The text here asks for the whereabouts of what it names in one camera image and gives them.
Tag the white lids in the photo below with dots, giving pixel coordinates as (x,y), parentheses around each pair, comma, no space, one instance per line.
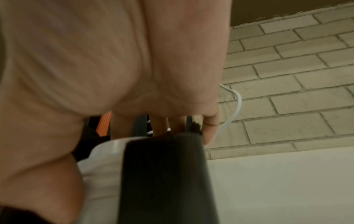
(102,170)

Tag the stack of black paper cups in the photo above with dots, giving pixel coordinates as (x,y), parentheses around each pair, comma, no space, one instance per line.
(148,126)

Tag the black cup holder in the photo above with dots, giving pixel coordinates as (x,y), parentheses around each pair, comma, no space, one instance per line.
(166,175)

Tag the person's right hand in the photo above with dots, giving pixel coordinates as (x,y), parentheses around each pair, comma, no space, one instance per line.
(96,54)

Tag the stack of red paper cups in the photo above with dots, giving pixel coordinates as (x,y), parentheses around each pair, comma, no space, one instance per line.
(103,124)

